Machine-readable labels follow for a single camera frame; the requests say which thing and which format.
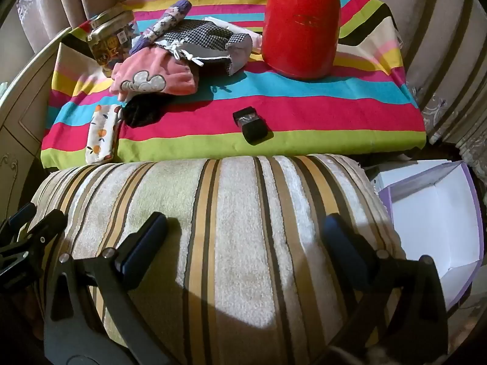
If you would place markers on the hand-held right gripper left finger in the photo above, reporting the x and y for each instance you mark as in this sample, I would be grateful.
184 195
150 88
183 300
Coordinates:
146 243

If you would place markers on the white carved cabinet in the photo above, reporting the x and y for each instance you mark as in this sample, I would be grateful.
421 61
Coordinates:
23 129

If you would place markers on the purple floral folded umbrella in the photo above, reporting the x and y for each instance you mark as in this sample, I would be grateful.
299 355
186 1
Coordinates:
167 19

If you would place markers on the brown striped towel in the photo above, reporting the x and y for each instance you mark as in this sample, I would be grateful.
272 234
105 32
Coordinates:
243 216

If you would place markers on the white orange-print pouch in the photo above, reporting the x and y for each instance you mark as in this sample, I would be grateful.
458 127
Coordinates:
101 137

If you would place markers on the pink fleece garment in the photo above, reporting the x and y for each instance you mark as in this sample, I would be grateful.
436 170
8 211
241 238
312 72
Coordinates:
171 76

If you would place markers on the black scrunchie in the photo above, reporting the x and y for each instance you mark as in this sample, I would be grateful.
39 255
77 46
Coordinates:
142 114

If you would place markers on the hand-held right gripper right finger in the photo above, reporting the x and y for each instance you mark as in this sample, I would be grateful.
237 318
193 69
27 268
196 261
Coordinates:
342 243

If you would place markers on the rainbow striped tablecloth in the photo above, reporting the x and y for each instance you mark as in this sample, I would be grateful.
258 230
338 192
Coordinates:
304 99

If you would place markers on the glass jar with gold lid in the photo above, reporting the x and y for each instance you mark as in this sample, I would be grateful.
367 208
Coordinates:
108 42

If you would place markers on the small black box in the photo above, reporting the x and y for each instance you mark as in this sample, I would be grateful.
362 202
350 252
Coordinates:
255 129

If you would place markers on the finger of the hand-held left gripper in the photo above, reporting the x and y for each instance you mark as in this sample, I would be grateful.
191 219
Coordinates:
47 226
17 221

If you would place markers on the red canister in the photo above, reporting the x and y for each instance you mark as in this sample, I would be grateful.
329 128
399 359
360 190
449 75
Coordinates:
300 26

